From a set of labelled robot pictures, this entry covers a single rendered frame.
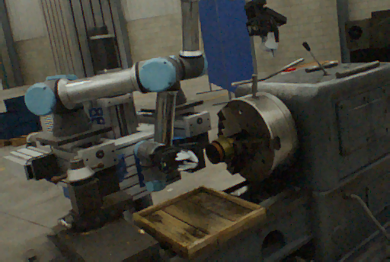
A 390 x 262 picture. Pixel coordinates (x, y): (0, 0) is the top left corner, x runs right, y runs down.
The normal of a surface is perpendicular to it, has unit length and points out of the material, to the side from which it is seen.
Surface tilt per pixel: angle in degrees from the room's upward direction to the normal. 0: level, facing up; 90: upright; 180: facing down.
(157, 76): 90
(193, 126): 90
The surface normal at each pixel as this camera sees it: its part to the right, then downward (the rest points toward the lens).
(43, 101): -0.12, 0.21
